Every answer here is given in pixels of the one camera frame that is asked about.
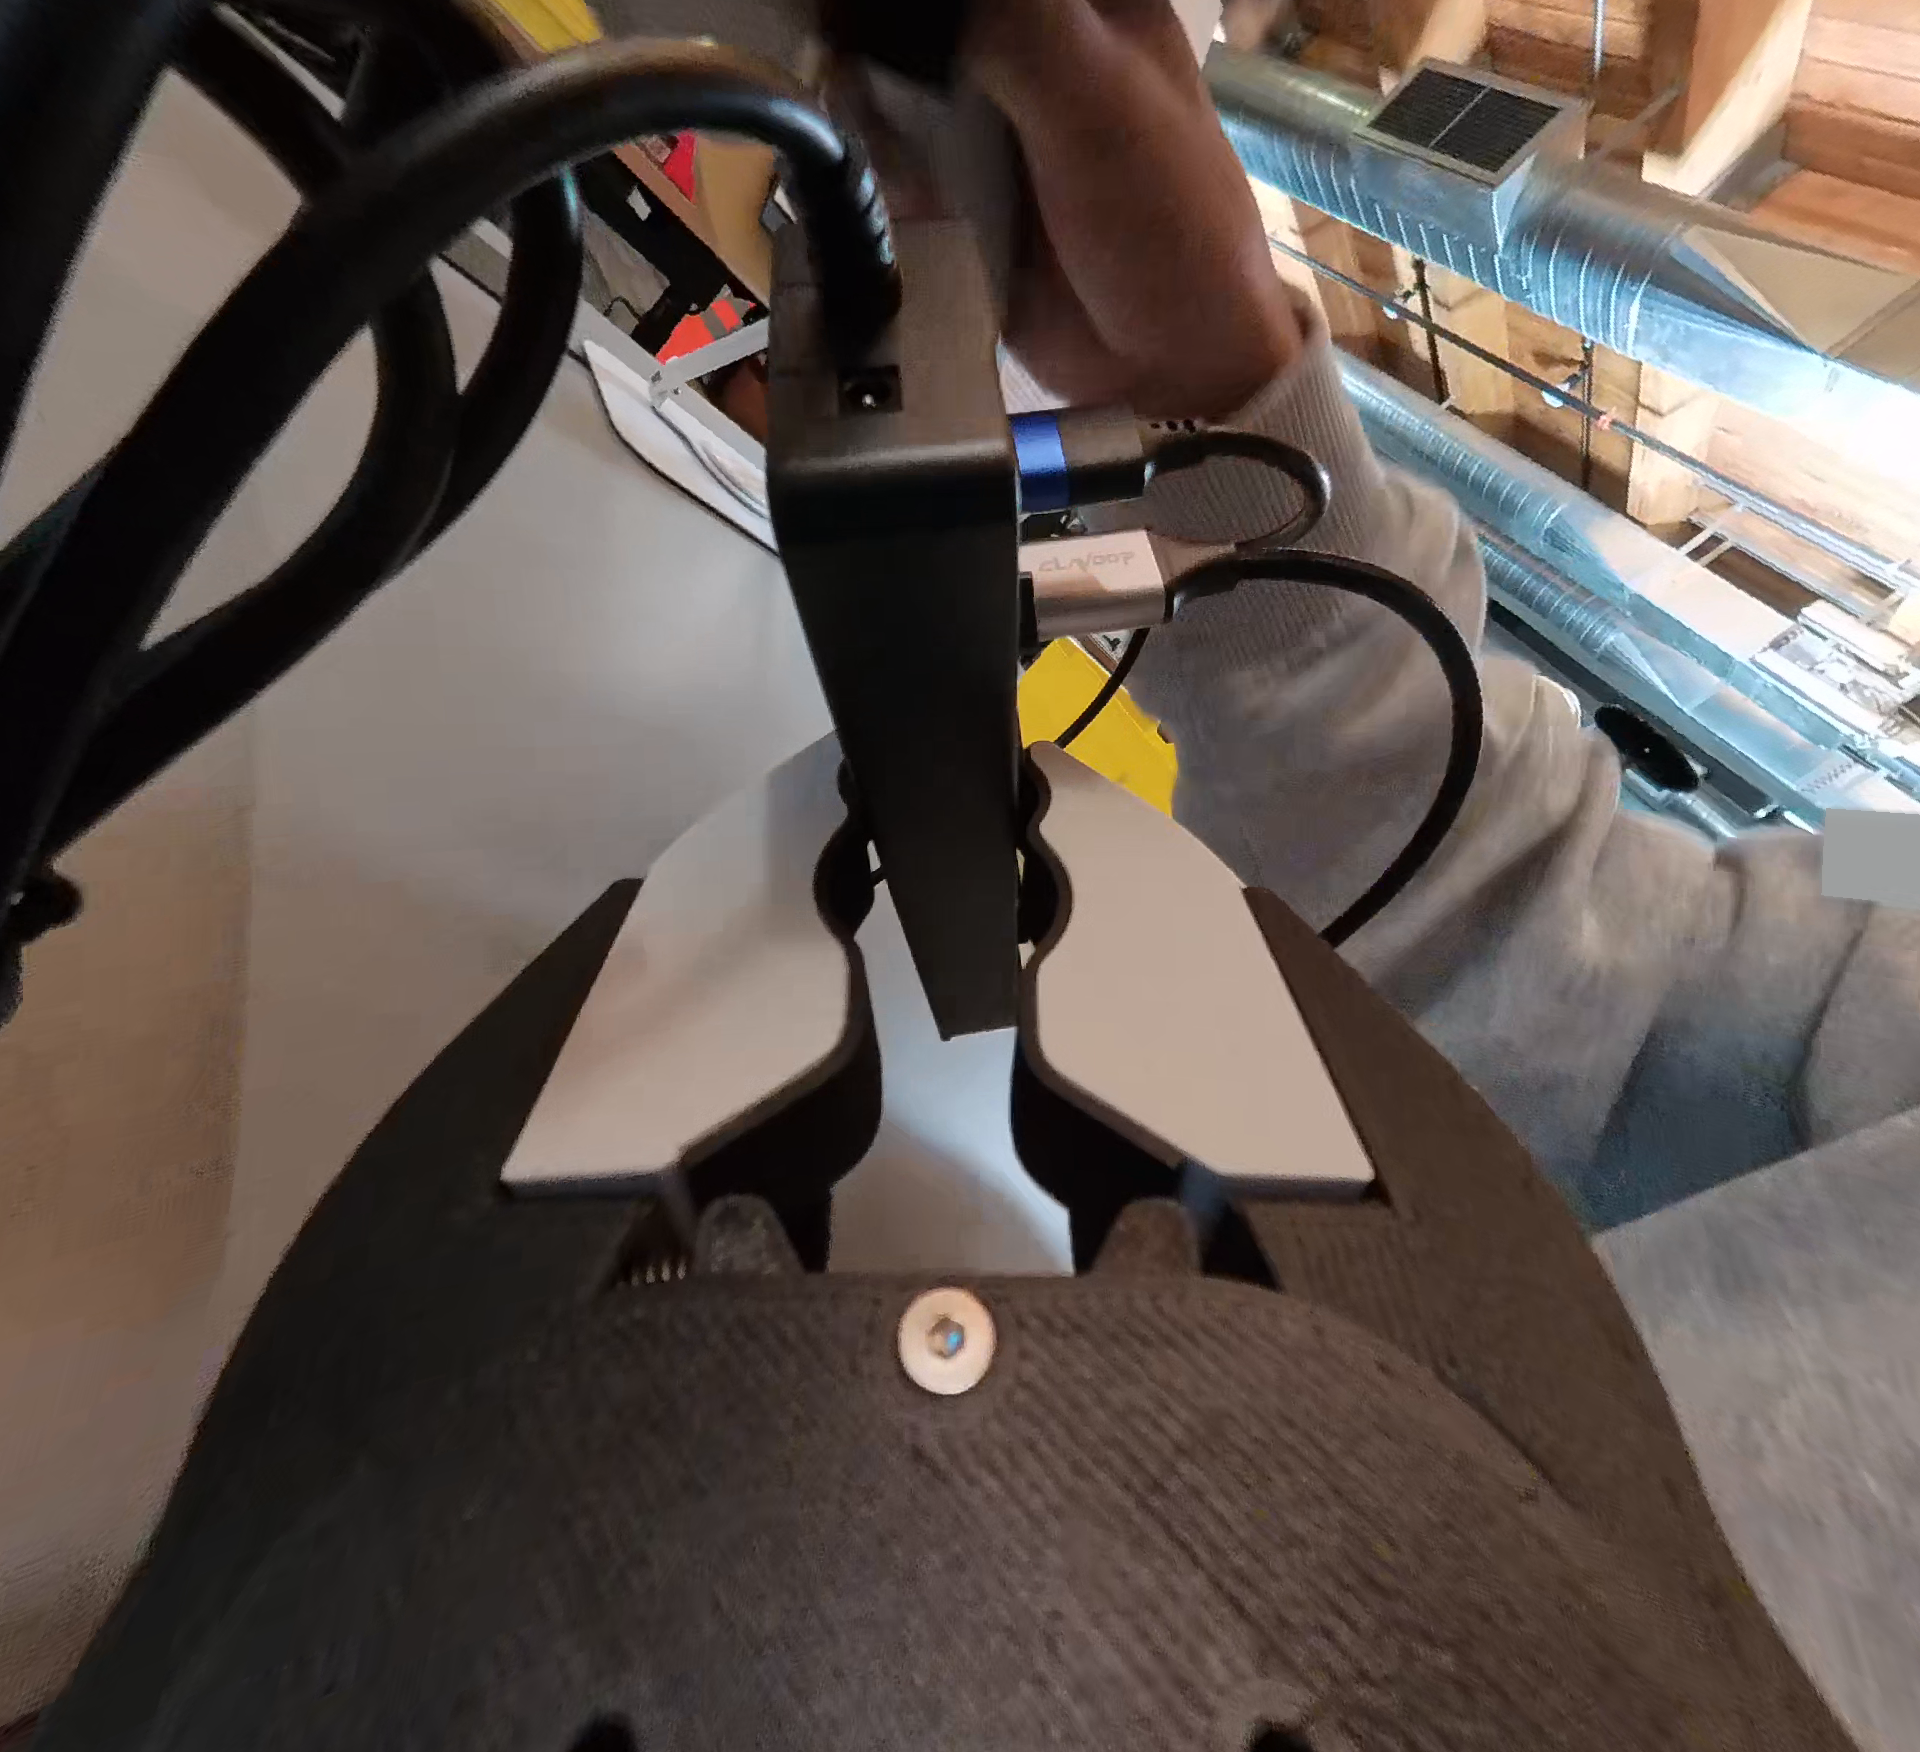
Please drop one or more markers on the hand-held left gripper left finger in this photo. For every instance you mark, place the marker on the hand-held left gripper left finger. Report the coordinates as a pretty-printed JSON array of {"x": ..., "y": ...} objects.
[{"x": 705, "y": 1002}]

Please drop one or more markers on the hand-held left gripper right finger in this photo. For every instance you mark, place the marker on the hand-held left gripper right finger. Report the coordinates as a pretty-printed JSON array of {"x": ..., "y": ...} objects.
[{"x": 1185, "y": 1017}]

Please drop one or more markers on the black USB hub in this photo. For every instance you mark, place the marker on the black USB hub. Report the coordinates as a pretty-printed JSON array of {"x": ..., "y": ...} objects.
[{"x": 914, "y": 656}]

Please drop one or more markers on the person's right forearm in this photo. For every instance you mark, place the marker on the person's right forearm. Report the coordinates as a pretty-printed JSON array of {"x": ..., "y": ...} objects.
[{"x": 1574, "y": 957}]

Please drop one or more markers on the grey desk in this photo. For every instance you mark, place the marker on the grey desk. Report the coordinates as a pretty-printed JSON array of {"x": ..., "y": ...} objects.
[{"x": 451, "y": 732}]

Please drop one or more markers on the person's right hand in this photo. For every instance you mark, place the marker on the person's right hand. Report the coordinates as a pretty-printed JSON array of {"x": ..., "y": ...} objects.
[{"x": 1140, "y": 207}]

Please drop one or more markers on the black vent grille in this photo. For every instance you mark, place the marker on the black vent grille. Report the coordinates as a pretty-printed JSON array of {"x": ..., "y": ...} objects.
[{"x": 1462, "y": 116}]

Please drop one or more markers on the person's grey sweatshirt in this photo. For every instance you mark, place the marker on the person's grey sweatshirt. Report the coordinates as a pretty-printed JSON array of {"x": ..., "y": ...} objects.
[{"x": 1800, "y": 1333}]

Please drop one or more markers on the silver ventilation duct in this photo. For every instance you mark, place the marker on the silver ventilation duct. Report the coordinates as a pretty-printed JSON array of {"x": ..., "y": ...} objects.
[
  {"x": 1500, "y": 506},
  {"x": 1651, "y": 267}
]

